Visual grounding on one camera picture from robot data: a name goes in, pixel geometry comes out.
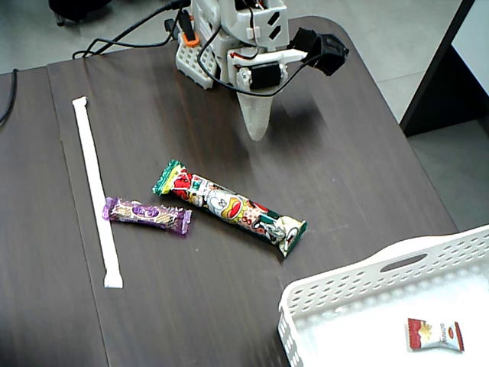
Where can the small red white candy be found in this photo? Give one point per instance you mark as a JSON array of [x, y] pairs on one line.
[[435, 336]]

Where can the purple wrapped candy bar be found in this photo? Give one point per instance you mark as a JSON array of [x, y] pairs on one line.
[[147, 214]]

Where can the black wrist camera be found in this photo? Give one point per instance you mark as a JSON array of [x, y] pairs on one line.
[[328, 51]]

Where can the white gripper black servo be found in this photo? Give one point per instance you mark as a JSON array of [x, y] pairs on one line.
[[263, 75]]

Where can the long colourful cartoon snack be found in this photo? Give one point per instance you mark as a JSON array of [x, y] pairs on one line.
[[229, 206]]

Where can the white perforated plastic tray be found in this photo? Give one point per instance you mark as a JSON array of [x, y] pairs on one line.
[[344, 279]]

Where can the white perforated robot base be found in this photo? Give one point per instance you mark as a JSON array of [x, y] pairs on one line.
[[191, 61]]

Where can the dark furniture panel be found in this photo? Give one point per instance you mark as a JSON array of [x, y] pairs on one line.
[[439, 95]]

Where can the black chair base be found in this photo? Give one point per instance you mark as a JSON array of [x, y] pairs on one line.
[[76, 7]]

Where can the orange black clamp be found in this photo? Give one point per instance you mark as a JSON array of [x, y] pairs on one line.
[[189, 28]]

